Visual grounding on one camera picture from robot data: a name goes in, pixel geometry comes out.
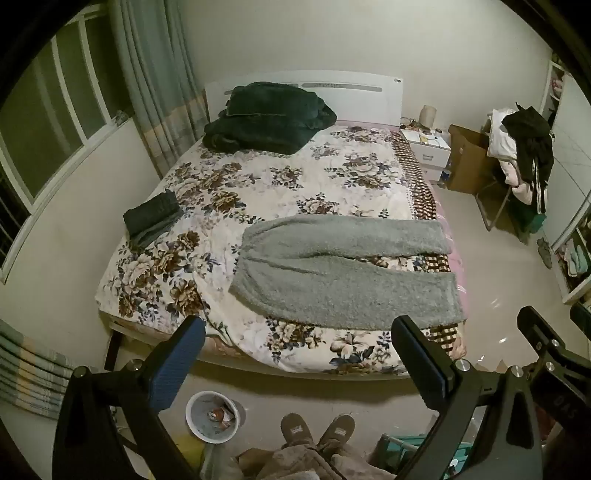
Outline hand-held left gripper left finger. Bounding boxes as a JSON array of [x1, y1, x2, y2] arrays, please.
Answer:
[[53, 316, 207, 480]]

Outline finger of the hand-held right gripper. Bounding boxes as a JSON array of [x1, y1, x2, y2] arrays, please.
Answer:
[[516, 305, 568, 365], [570, 302, 591, 334]]

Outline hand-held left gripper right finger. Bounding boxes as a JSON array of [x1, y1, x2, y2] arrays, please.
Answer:
[[391, 315, 544, 480]]

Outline grey fleece pants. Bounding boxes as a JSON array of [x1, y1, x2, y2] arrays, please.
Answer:
[[228, 215, 465, 331]]

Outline white trash bin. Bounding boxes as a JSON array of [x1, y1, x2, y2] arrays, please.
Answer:
[[185, 390, 241, 445]]

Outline grey slipper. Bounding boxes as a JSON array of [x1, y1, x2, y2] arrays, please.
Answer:
[[536, 237, 554, 271]]

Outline teal plastic stool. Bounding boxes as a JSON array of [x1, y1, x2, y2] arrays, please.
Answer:
[[368, 431, 468, 480]]

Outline person's right brown slipper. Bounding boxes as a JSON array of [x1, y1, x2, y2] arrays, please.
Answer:
[[316, 414, 356, 459]]

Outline metal folding chair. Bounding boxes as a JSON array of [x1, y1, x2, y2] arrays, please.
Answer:
[[475, 157, 548, 241]]

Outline grey slippers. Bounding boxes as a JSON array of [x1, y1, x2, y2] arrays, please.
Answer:
[[280, 412, 318, 452]]

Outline striped cloth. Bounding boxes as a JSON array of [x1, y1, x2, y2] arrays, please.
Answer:
[[0, 318, 75, 422]]

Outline person's fleece-clad legs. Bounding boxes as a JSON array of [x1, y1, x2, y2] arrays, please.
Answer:
[[268, 444, 372, 480]]

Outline dark folded clothes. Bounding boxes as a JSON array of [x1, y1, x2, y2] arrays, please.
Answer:
[[123, 191, 182, 251]]

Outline white wardrobe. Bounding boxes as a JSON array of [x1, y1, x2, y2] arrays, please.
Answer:
[[537, 54, 591, 306]]

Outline brown checked blanket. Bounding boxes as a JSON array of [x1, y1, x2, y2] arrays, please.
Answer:
[[369, 131, 462, 361]]

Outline cardboard box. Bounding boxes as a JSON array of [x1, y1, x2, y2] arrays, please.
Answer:
[[446, 124, 498, 195]]

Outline white nightstand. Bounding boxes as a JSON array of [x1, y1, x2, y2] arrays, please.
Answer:
[[399, 126, 452, 184]]

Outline dark green folded blanket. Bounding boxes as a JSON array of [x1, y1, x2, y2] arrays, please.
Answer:
[[202, 82, 338, 156]]

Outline white wooden bed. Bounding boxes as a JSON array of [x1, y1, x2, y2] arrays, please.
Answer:
[[104, 69, 468, 381]]

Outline white framed window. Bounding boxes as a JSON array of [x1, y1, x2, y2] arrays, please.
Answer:
[[0, 13, 136, 274]]

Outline grey-green curtain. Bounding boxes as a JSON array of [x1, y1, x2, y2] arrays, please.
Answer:
[[107, 0, 209, 182]]

